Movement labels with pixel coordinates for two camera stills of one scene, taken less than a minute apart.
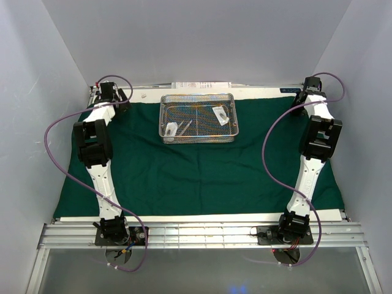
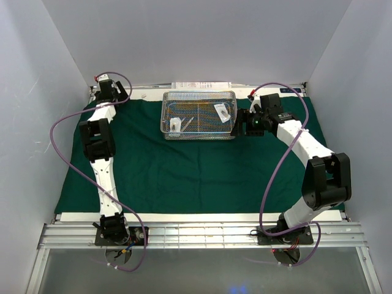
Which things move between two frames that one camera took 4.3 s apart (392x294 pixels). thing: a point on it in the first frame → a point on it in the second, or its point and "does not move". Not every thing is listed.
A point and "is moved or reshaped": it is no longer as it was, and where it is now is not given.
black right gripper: [301, 112] → [244, 116]
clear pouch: [221, 115] is moved or reshaped
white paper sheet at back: [201, 84] does not move
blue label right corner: [291, 90] does not move
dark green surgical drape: [255, 176] does not move
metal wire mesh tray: [198, 118] does not move
